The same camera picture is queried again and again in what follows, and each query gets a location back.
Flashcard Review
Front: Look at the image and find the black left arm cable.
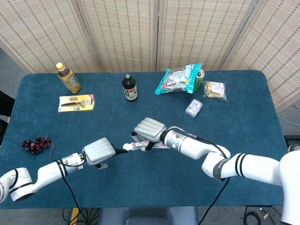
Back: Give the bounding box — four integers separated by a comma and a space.
55, 153, 86, 225

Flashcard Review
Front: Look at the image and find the yellow-capped tea bottle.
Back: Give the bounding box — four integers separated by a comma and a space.
55, 62, 83, 94

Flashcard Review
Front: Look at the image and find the teal snack bag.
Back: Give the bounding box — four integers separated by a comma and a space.
154, 63, 203, 96

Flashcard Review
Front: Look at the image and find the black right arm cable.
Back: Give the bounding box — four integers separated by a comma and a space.
167, 126, 232, 225

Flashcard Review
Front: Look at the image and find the black floor cable bundle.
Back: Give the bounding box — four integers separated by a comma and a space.
62, 207, 100, 225

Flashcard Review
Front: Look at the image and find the black floor object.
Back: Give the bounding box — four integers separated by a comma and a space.
0, 90, 16, 146

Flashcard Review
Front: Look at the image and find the floral white toothpaste tube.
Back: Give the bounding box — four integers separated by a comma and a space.
131, 140, 171, 150

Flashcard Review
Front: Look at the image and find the green energy drink can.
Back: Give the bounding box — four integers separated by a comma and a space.
188, 69, 206, 94

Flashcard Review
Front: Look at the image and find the dark red tea bottle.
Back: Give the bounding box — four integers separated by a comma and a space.
121, 73, 138, 103

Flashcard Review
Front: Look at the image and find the grey floor device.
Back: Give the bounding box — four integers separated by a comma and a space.
285, 135, 300, 153

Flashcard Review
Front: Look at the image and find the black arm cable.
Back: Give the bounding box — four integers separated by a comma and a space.
167, 126, 232, 225
55, 153, 86, 225

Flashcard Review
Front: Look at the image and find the woven bamboo screen panel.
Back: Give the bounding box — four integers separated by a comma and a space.
157, 0, 257, 71
76, 0, 160, 72
221, 0, 300, 113
0, 0, 104, 74

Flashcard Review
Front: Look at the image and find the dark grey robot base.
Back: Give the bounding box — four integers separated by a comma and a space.
98, 206, 199, 225

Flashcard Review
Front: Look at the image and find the razor in yellow blister pack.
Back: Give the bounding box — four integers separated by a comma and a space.
58, 94, 97, 113

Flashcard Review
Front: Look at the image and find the blue tablecloth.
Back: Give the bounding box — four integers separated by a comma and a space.
0, 70, 290, 209

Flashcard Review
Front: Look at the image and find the bread in clear wrapper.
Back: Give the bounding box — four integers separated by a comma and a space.
202, 81, 228, 102

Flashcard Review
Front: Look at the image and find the dark red grape bunch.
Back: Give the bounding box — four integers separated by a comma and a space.
20, 135, 55, 160

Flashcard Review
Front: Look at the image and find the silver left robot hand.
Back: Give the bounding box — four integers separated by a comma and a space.
82, 137, 128, 170

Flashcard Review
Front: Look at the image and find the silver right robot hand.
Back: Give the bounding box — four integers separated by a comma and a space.
130, 117, 167, 152

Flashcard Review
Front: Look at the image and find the clear purple floss box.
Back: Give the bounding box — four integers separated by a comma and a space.
184, 98, 203, 119

